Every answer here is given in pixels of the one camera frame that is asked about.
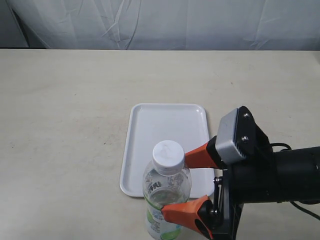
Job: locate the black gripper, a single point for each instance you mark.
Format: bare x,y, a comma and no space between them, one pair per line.
241,181

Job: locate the clear plastic bottle green label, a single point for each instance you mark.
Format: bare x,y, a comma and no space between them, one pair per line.
166,180

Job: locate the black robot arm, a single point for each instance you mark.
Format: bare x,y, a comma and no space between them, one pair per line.
296,174

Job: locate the white rectangular plastic tray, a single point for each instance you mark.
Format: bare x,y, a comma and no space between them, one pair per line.
151,123

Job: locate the white wrinkled backdrop cloth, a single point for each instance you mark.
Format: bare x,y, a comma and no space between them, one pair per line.
172,24

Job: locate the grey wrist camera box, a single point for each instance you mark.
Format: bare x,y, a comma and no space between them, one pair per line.
226,146

